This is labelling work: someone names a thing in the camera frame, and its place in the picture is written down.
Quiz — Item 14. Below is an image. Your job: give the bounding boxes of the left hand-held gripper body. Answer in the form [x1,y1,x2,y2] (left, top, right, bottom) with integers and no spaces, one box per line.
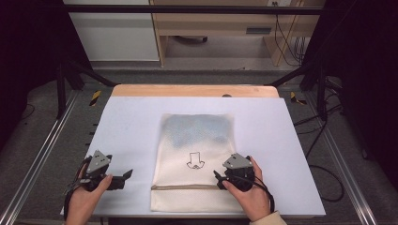
[79,149,126,192]

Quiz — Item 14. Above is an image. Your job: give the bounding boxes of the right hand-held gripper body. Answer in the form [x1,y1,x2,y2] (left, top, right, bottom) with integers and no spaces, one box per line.
[222,152,256,192]

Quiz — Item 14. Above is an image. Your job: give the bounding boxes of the cream mesh laundry bag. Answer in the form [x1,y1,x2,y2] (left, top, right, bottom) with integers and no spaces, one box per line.
[149,112,249,214]

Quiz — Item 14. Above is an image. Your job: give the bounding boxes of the person's right hand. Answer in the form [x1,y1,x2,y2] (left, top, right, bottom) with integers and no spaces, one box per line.
[222,156,273,222]

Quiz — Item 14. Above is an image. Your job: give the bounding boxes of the person's left hand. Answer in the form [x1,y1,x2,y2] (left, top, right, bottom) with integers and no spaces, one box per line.
[64,162,114,225]

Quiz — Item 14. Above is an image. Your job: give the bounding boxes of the white table mat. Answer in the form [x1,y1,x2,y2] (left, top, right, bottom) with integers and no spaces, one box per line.
[59,96,327,219]

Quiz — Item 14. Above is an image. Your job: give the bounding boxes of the yellow clamp left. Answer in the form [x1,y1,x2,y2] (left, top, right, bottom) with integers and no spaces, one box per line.
[89,89,103,107]

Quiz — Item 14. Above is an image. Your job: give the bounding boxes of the yellow clamp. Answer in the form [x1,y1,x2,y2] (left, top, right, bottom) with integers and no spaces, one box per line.
[289,91,308,106]
[89,89,103,107]

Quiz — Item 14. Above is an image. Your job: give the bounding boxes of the black metal stand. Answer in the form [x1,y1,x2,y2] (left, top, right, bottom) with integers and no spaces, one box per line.
[268,59,329,122]
[55,59,118,120]

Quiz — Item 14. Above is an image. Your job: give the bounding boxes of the yellow clamp right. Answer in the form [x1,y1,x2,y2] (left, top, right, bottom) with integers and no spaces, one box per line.
[289,91,308,106]

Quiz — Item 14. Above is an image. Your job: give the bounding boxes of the white cabinet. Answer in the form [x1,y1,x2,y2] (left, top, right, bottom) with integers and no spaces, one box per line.
[62,0,161,62]

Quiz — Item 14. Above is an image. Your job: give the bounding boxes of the black curtain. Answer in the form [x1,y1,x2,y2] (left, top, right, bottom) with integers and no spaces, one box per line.
[0,0,93,151]
[301,0,398,190]

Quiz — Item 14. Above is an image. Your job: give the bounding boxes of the wooden desk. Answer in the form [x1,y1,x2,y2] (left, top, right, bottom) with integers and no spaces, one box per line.
[148,0,327,68]

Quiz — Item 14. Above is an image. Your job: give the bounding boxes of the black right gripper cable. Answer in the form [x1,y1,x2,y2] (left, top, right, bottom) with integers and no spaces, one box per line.
[233,173,276,214]

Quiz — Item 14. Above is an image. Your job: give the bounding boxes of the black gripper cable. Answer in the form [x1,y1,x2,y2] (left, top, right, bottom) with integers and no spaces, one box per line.
[63,155,93,221]
[233,173,276,214]

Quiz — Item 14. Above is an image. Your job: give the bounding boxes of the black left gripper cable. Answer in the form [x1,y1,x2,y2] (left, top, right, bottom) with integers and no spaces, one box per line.
[63,155,93,221]

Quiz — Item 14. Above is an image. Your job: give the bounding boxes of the aluminium floor rail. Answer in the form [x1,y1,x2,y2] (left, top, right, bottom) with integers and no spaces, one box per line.
[0,89,80,225]
[303,91,379,225]

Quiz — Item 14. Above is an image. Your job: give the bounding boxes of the thin black floor cable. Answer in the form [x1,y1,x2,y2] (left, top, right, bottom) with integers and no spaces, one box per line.
[20,102,36,122]

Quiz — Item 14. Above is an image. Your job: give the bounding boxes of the black hanging cables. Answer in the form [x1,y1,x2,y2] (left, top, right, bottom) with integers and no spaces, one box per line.
[271,1,307,68]

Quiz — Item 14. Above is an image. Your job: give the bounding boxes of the black horizontal frame bar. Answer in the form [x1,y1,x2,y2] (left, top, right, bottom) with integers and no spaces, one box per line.
[60,4,327,16]

